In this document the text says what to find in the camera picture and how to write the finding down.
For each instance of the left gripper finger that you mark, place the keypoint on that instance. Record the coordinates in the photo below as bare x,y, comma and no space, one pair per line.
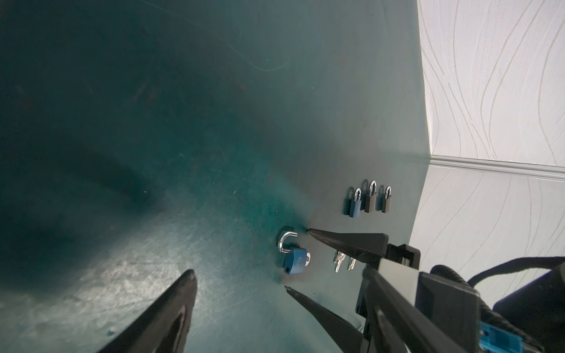
164,325

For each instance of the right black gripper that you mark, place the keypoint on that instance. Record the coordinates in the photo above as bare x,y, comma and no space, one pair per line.
450,307

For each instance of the blue padlock with keys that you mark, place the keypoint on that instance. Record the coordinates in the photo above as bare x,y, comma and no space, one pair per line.
355,203

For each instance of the black padlock with keys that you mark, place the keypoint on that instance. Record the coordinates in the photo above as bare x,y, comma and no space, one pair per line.
386,203

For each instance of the dark grey padlock with keys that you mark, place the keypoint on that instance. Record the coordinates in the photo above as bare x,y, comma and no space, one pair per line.
371,197

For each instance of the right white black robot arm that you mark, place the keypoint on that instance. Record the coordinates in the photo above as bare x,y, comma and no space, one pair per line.
408,310

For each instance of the blue padlock left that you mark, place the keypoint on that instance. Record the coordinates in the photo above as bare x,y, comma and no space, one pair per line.
296,259

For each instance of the green table mat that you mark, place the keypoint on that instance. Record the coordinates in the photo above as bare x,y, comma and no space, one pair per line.
140,139

